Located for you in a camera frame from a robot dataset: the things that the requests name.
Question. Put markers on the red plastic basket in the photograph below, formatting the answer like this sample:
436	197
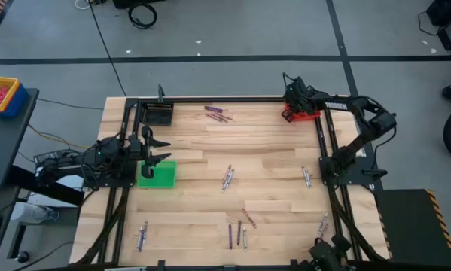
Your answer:
308	117

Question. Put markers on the black bulky device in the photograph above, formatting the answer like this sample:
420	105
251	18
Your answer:
328	256

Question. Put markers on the green plastic basket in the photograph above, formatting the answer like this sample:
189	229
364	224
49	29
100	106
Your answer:
165	177

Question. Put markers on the pink items in basket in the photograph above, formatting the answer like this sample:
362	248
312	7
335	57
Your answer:
1	96

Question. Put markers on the white crayon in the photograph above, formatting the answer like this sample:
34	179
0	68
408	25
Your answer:
308	180
225	183
245	241
322	224
230	177
304	176

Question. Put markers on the clear plastic jug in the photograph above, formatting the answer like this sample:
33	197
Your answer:
31	212

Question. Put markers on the black plastic basket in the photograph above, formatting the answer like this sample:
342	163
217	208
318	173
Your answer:
157	114

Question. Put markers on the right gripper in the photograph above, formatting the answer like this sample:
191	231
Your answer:
298	94

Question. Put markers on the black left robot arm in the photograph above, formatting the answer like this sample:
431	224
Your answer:
108	158

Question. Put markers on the black frame bracket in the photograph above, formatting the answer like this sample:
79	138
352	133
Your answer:
294	264
161	265
160	94

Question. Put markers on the black aluminium table frame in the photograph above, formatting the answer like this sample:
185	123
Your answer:
229	99

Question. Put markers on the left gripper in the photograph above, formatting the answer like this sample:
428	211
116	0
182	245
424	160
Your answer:
147	171

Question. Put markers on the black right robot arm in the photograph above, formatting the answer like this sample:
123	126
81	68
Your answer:
372	116

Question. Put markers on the dark desk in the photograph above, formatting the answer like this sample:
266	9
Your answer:
7	150
5	199

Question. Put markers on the blue plastic basket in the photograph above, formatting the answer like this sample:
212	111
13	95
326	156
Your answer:
19	102

